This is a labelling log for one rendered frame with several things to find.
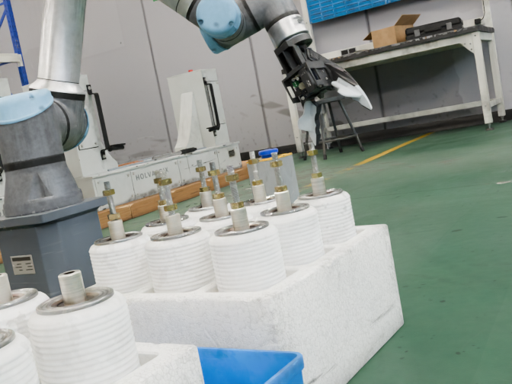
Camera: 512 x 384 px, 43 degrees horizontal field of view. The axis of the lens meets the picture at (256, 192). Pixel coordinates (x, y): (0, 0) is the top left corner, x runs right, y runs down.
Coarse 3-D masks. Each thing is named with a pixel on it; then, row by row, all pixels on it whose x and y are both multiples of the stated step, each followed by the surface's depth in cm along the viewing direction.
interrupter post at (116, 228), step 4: (120, 220) 101; (108, 224) 101; (112, 224) 101; (116, 224) 101; (120, 224) 101; (112, 228) 101; (116, 228) 101; (120, 228) 101; (112, 232) 101; (116, 232) 101; (120, 232) 101; (124, 232) 102; (112, 236) 101; (116, 236) 101; (120, 236) 101; (124, 236) 102; (112, 240) 101
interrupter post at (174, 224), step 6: (168, 216) 94; (174, 216) 94; (168, 222) 94; (174, 222) 94; (180, 222) 95; (168, 228) 95; (174, 228) 94; (180, 228) 95; (168, 234) 95; (174, 234) 94
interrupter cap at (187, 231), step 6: (186, 228) 98; (192, 228) 97; (198, 228) 95; (156, 234) 97; (162, 234) 97; (180, 234) 93; (186, 234) 92; (192, 234) 93; (150, 240) 95; (156, 240) 93; (162, 240) 92
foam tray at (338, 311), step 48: (384, 240) 109; (144, 288) 97; (288, 288) 83; (336, 288) 94; (384, 288) 108; (144, 336) 92; (192, 336) 87; (240, 336) 83; (288, 336) 82; (336, 336) 92; (384, 336) 106
